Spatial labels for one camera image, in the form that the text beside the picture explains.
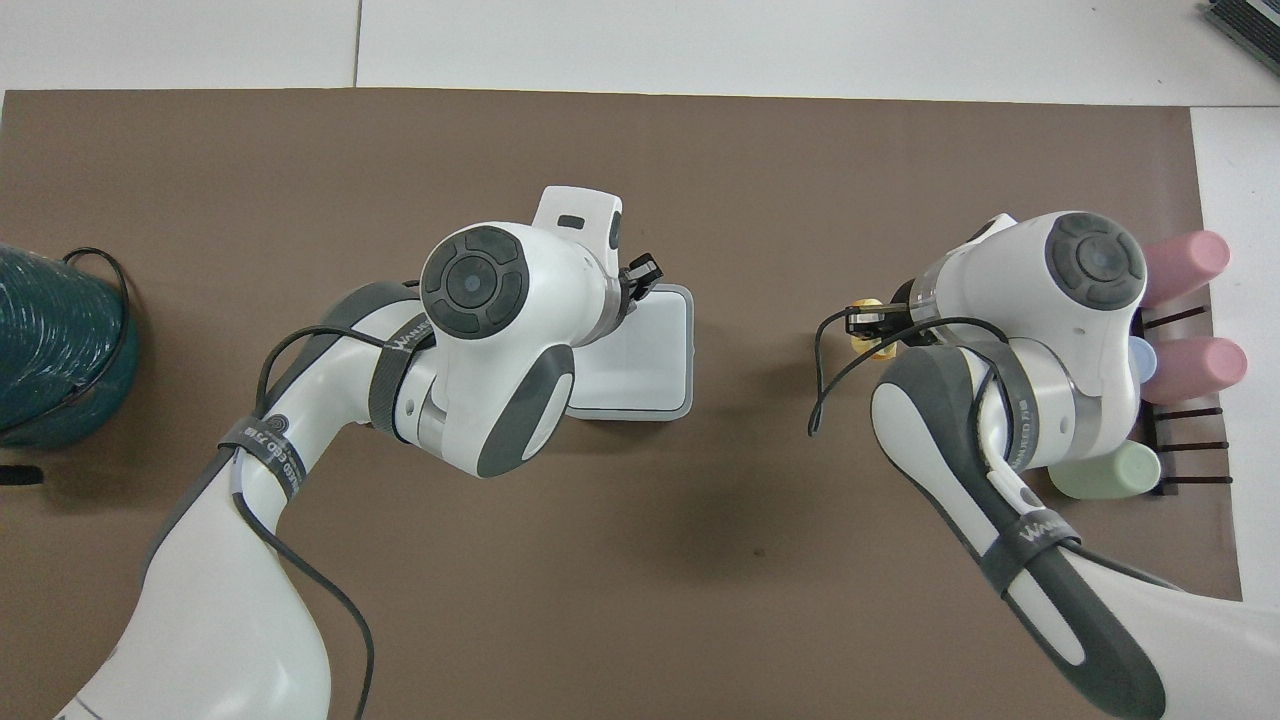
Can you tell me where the white bin with grey rim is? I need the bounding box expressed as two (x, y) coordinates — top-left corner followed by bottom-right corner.
(566, 283), (695, 422)

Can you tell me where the small yellow object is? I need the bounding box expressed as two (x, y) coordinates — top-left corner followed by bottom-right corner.
(848, 297), (897, 362)

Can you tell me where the light green cup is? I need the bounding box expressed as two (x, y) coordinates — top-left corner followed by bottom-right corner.
(1047, 440), (1163, 502)

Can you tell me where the pink cup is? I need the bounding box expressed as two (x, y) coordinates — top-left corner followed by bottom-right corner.
(1138, 230), (1232, 309)
(1150, 336), (1249, 402)

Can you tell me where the teal ribbed basket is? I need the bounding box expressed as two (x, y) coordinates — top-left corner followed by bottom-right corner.
(0, 243), (140, 450)

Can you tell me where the dark grey ribbed object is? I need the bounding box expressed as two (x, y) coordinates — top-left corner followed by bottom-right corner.
(1202, 0), (1280, 63)

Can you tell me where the black wire rack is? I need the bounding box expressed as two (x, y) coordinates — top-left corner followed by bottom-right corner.
(1135, 305), (1235, 498)

